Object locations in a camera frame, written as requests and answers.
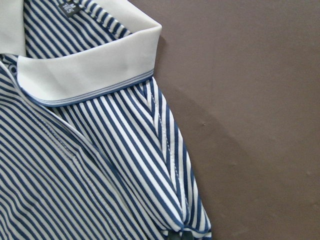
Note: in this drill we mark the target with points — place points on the navy white striped polo shirt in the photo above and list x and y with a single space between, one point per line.
89 148

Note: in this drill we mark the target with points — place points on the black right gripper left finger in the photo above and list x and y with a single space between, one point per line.
172 235

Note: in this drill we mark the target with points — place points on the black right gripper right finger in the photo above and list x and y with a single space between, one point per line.
187 235

